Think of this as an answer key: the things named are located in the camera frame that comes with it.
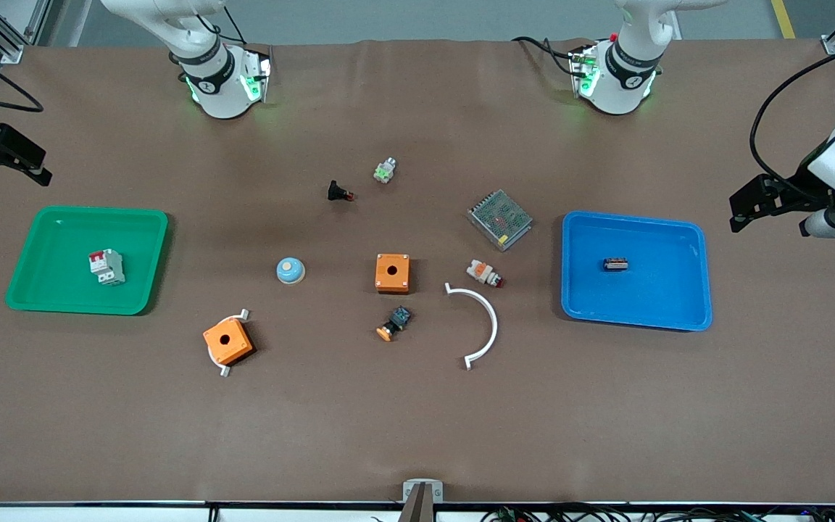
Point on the green plastic tray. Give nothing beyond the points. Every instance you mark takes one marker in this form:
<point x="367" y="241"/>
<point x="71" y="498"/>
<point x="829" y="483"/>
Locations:
<point x="55" y="268"/>

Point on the blue plastic tray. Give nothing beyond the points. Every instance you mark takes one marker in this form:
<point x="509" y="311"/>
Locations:
<point x="649" y="297"/>

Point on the green white push button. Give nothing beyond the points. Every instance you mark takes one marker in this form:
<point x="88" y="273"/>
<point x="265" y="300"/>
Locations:
<point x="385" y="171"/>

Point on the white table edge rail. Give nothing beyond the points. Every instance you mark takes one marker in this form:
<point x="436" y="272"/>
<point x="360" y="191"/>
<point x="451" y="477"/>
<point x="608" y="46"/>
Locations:
<point x="98" y="513"/>

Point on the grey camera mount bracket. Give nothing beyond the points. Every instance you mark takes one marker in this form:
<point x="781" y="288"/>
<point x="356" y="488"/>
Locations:
<point x="422" y="491"/>

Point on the metal mesh power supply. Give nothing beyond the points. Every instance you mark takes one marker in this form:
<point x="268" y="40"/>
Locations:
<point x="501" y="219"/>

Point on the yellow mushroom push button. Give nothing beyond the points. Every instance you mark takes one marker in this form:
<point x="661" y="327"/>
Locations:
<point x="396" y="321"/>

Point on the white circuit breaker red switch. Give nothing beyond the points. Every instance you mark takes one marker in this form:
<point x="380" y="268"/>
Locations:
<point x="107" y="267"/>

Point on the small black capacitor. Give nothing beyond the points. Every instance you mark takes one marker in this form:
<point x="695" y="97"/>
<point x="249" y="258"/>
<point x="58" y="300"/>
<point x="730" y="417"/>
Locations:
<point x="615" y="264"/>

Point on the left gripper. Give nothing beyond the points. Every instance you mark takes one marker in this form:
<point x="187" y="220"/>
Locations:
<point x="799" y="189"/>

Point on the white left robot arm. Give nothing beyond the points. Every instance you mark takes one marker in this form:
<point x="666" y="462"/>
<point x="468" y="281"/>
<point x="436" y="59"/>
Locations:
<point x="620" y="80"/>

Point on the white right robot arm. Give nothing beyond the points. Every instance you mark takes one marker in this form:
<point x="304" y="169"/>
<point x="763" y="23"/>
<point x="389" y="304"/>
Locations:
<point x="222" y="87"/>

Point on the brown table cover sheet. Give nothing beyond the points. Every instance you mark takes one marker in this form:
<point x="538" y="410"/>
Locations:
<point x="417" y="420"/>

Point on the orange white red switch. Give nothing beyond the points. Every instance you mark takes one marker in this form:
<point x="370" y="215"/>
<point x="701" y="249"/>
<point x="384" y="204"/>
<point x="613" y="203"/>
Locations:
<point x="481" y="272"/>

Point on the orange button box with hole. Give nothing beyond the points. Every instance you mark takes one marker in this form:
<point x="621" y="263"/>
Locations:
<point x="392" y="279"/>
<point x="227" y="342"/>

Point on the black rectangular indicator switch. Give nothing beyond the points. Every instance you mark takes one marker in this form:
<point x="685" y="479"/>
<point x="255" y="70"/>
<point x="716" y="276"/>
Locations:
<point x="335" y="191"/>

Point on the blue dome buzzer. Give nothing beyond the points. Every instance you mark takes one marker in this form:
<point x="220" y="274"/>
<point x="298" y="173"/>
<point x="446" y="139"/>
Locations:
<point x="291" y="270"/>

